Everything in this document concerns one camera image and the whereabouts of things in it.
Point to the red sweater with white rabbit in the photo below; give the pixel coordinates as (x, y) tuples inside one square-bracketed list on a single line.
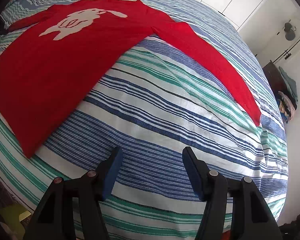
[(64, 51)]

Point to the pile of clothes on chair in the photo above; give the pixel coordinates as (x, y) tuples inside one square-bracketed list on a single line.
[(284, 90)]

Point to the blue green striped bedspread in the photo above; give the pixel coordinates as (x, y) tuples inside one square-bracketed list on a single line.
[(154, 102)]

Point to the dark wall-mounted fan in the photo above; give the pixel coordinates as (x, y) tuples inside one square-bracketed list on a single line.
[(289, 30)]

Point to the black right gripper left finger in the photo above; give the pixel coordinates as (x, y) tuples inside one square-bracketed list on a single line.
[(53, 218)]

